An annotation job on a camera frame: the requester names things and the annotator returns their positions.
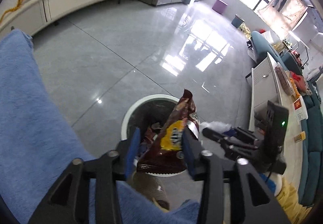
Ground dark brown snack wrapper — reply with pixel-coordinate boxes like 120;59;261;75
136;89;199;175

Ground yellow right sleeve forearm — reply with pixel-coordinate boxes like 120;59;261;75
275;178;313;223

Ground white round trash bin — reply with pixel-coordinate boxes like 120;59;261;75
121;95;179;176

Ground right hand blue white glove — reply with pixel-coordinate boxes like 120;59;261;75
259;172;282;197

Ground beige slipper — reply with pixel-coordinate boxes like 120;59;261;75
128;172;170;212

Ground white side cabinet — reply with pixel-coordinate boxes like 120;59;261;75
249;54;303;188

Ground teal sofa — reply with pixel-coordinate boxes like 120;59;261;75
250;31;322;206

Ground blue fluffy blanket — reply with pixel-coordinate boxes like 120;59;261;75
0;29;203;224

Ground dark green bucket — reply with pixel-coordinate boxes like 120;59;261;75
231;14;245;29

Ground purple stool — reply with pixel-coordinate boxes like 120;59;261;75
212;0;228;15

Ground golden dragon figurine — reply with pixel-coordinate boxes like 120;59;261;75
0;0;41;25

